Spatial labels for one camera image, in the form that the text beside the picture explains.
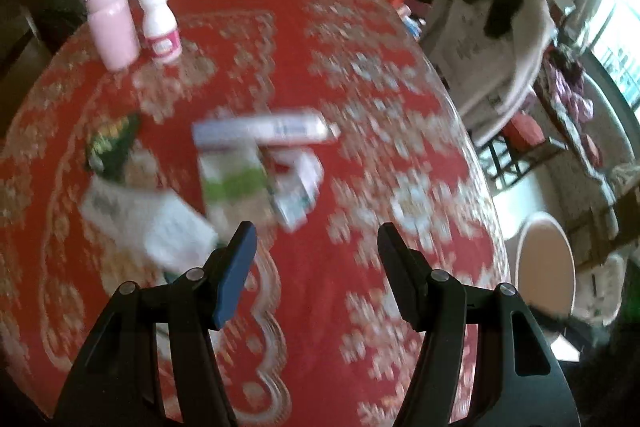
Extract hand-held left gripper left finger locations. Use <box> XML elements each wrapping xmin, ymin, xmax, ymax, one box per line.
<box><xmin>52</xmin><ymin>221</ymin><xmax>258</xmax><ymax>427</ymax></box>

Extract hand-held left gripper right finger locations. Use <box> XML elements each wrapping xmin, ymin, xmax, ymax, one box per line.
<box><xmin>377</xmin><ymin>222</ymin><xmax>581</xmax><ymax>427</ymax></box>

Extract green white carton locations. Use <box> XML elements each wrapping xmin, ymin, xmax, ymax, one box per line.
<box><xmin>197</xmin><ymin>144</ymin><xmax>278</xmax><ymax>233</ymax></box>

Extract white red blue carton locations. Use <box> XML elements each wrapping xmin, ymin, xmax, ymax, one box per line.
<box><xmin>260</xmin><ymin>147</ymin><xmax>323</xmax><ymax>230</ymax></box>

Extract beige plastic bucket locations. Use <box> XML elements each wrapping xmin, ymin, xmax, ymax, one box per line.
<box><xmin>515</xmin><ymin>213</ymin><xmax>578</xmax><ymax>323</ymax></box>

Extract long white blue box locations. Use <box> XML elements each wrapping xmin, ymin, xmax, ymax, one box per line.
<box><xmin>192</xmin><ymin>108</ymin><xmax>341</xmax><ymax>148</ymax></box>

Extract dark green packet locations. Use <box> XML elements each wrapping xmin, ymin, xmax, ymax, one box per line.
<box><xmin>85</xmin><ymin>112</ymin><xmax>143</xmax><ymax>182</ymax></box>

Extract small wooden stool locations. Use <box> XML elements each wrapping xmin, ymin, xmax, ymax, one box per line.
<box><xmin>480</xmin><ymin>134</ymin><xmax>568</xmax><ymax>195</ymax></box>

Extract red stool cushion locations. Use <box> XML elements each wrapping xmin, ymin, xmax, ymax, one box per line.
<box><xmin>502</xmin><ymin>114</ymin><xmax>546</xmax><ymax>152</ymax></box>

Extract floral sofa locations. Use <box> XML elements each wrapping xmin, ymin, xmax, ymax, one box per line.
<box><xmin>545</xmin><ymin>52</ymin><xmax>640</xmax><ymax>258</ymax></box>

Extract pink clothes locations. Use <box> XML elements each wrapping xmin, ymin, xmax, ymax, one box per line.
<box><xmin>542</xmin><ymin>52</ymin><xmax>596</xmax><ymax>122</ymax></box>

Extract white bottle with red label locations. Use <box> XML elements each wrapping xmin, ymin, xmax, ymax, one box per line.
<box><xmin>137</xmin><ymin>0</ymin><xmax>183</xmax><ymax>65</ymax></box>

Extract blue plastic bag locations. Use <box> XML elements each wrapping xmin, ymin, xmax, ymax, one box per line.
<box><xmin>400</xmin><ymin>9</ymin><xmax>421</xmax><ymax>40</ymax></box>

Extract pink bottle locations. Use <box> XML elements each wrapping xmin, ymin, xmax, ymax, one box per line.
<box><xmin>81</xmin><ymin>0</ymin><xmax>141</xmax><ymax>72</ymax></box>

